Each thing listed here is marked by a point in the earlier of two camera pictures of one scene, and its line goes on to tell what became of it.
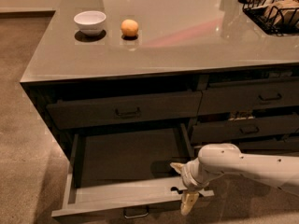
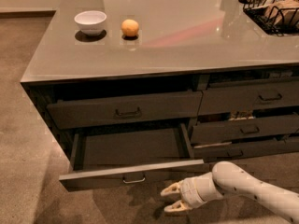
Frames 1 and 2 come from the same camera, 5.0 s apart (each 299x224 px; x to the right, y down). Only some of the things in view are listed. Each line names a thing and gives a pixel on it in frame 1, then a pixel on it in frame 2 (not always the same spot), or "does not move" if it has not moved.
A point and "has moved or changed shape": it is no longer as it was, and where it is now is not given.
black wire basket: x=274 y=9 does not move
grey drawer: x=290 y=146 does not move
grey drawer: x=115 y=173 has moved or changed shape
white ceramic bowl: x=91 y=21 does not move
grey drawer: x=249 y=95 does not move
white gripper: x=188 y=177 → x=192 y=192
